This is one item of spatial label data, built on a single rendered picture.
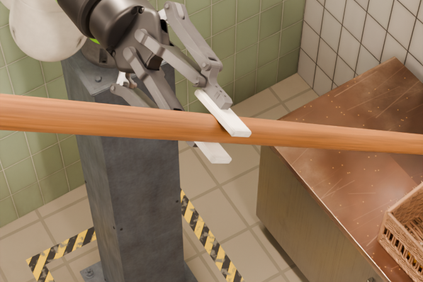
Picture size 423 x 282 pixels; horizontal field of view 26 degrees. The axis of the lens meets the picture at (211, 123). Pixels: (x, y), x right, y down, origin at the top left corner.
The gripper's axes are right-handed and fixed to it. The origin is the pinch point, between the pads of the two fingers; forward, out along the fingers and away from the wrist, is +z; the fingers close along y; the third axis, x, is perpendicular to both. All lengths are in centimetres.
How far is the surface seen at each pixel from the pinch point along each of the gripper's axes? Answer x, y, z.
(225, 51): -176, 64, -122
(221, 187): -182, 102, -94
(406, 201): -140, 40, -25
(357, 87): -169, 37, -70
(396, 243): -147, 54, -22
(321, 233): -152, 70, -42
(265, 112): -207, 81, -112
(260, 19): -182, 48, -121
